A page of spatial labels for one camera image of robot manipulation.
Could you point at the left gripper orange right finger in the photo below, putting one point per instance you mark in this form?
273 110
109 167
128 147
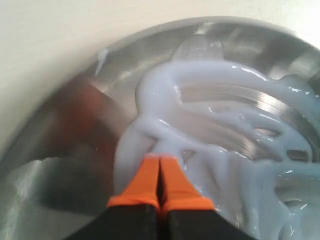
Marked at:
190 215

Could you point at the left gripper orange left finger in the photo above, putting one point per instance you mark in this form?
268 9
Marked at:
131 215

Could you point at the round steel plate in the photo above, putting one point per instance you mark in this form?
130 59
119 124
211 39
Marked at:
57 175

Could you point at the light blue soap smear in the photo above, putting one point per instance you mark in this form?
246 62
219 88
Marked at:
248 142

